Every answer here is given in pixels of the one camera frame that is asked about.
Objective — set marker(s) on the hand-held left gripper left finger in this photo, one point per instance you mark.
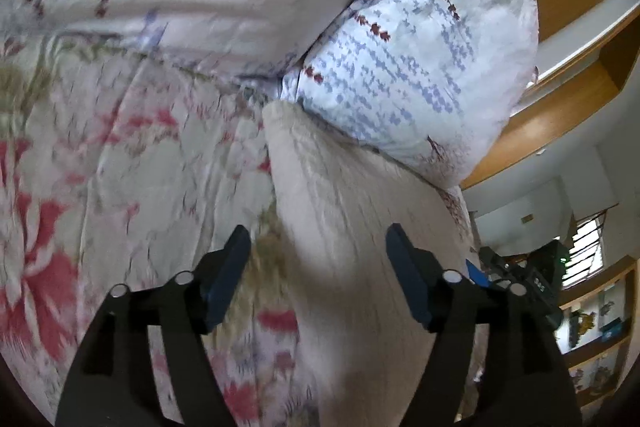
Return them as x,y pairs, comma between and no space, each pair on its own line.
227,277

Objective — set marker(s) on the white pillow blue flower print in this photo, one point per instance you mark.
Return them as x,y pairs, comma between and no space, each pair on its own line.
410,72

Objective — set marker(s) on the window with blinds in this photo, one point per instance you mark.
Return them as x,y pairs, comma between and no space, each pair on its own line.
592,247

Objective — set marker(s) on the wooden shelf unit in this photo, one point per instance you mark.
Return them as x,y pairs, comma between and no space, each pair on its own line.
620,302

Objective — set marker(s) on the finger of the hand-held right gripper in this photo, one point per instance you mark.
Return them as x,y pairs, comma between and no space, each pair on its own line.
476,274

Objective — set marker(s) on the red floral bed sheet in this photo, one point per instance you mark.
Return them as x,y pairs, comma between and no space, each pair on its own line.
100,207

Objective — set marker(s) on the small wall plate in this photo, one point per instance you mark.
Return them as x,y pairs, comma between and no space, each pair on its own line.
527,218

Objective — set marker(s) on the small teal box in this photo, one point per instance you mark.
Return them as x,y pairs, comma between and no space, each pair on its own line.
612,328

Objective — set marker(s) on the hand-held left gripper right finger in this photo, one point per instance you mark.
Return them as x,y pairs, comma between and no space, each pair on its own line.
407,277

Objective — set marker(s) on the wooden headboard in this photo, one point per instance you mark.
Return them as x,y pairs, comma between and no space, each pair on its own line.
550,117

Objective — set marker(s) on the beige blanket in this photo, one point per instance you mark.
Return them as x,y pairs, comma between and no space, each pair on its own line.
340,217

